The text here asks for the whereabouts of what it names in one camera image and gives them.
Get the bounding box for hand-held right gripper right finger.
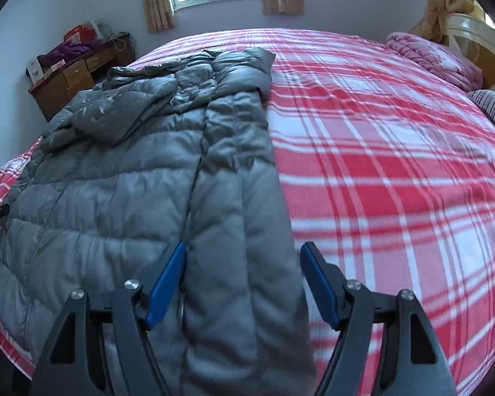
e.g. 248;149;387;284
299;241;458;396

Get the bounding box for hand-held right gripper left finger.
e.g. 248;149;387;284
29;241;188;396

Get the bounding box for grey puffer jacket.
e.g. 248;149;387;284
0;47;318;396

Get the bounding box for bed with red plaid sheet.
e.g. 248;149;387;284
0;28;495;396

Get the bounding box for brown wooden desk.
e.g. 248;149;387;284
27;33;137;122

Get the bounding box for small white box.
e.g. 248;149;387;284
26;58;44;83

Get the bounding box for flat pink box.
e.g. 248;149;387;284
29;60;67;91

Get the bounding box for purple puffer garment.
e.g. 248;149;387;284
37;40;102;67

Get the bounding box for red cardboard box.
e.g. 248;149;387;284
63;24;95;44

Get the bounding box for pink folded quilt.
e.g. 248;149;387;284
385;32;484;91

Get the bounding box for wooden bed headboard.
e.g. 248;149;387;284
441;12;495;104

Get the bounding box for yellow tied curtain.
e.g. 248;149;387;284
410;0;485;44

